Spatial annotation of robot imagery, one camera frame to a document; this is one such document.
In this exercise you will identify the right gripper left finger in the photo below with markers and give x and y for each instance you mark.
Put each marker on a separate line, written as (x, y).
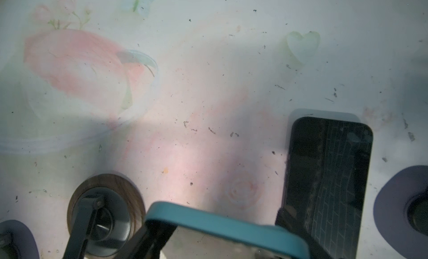
(148, 242)

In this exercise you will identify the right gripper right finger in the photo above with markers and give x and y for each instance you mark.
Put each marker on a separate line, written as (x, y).
(297, 239)

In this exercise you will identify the teal phone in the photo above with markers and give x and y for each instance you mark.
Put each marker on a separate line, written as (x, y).
(271, 238)

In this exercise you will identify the black phone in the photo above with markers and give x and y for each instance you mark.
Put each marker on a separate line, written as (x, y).
(325, 184)

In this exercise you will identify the grey stand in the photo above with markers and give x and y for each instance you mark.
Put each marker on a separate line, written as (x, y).
(401, 212)

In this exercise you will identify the wooden stand back centre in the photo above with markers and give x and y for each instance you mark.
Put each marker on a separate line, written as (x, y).
(104, 213)

